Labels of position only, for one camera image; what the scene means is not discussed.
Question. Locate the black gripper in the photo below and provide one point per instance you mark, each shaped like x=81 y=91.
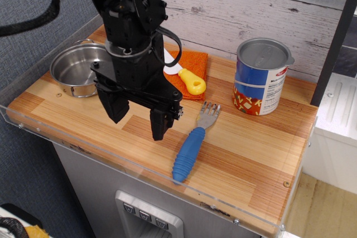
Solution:
x=135 y=73

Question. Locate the small metal pot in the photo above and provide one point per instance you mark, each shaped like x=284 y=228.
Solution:
x=71 y=68

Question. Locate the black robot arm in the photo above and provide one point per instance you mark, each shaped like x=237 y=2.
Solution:
x=129 y=16

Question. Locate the orange folded cloth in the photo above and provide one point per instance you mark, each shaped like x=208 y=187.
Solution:
x=196 y=62

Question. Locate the grey toy fridge cabinet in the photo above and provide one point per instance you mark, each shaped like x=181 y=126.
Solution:
x=118 y=204

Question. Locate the clear acrylic edge guard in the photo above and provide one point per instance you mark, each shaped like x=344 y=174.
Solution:
x=246 y=166

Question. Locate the blue labelled can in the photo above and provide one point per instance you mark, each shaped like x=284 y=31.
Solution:
x=261 y=69

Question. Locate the yellow object bottom left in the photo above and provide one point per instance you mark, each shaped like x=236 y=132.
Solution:
x=36 y=232

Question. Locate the white toy sink unit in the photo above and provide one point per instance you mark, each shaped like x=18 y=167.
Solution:
x=331 y=153

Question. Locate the blue handled fork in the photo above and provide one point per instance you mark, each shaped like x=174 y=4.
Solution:
x=187 y=155

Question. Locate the yellow handled toy knife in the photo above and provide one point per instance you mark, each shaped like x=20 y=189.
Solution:
x=194 y=84

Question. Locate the dark vertical post right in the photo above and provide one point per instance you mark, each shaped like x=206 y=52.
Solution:
x=336 y=44

